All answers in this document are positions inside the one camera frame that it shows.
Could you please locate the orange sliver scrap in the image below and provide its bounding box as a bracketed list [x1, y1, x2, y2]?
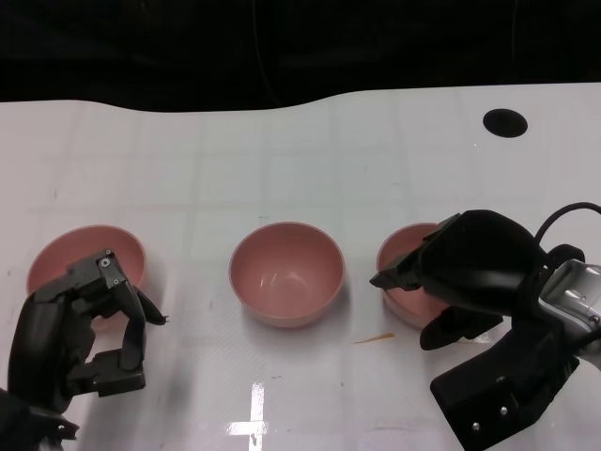
[351, 332, 394, 345]

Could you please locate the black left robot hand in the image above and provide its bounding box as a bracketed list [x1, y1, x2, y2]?
[8, 248, 168, 414]

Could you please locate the black backdrop cloth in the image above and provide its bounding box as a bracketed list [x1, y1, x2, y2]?
[0, 0, 601, 114]

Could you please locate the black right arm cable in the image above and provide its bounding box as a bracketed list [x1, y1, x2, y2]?
[534, 200, 601, 264]

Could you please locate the black round table grommet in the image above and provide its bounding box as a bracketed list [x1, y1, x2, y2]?
[482, 108, 529, 138]

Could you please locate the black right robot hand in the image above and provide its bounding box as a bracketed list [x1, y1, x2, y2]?
[369, 210, 548, 351]

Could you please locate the pink plastic bowl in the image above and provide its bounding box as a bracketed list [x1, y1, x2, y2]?
[26, 224, 147, 333]
[228, 221, 347, 329]
[377, 222, 459, 330]

